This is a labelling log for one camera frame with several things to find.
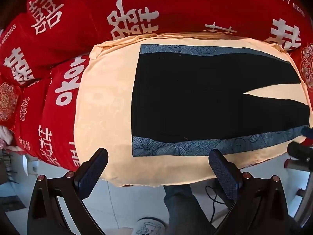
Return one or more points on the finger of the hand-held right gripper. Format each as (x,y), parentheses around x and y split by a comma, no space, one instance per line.
(308,131)

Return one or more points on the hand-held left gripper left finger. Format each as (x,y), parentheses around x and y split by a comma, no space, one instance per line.
(94,170)

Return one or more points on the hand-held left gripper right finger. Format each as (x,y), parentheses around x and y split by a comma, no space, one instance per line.
(223,172)

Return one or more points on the black pants with blue trim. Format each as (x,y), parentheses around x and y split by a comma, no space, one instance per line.
(190,98)

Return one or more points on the metal pipe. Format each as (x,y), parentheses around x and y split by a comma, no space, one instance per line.
(303,205)

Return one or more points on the person's leg in jeans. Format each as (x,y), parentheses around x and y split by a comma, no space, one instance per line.
(181,210)

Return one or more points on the cream cloth sheet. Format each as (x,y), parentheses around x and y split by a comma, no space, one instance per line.
(105,107)

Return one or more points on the red embroidered pillow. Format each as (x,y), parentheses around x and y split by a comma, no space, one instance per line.
(307,63)
(7,102)

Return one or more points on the white patterned slipper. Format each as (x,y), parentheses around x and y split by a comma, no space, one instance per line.
(149,227)

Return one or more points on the red printed blanket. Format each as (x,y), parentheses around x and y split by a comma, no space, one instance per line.
(80,7)

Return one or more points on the white wall socket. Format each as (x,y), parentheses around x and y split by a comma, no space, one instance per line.
(30,165)

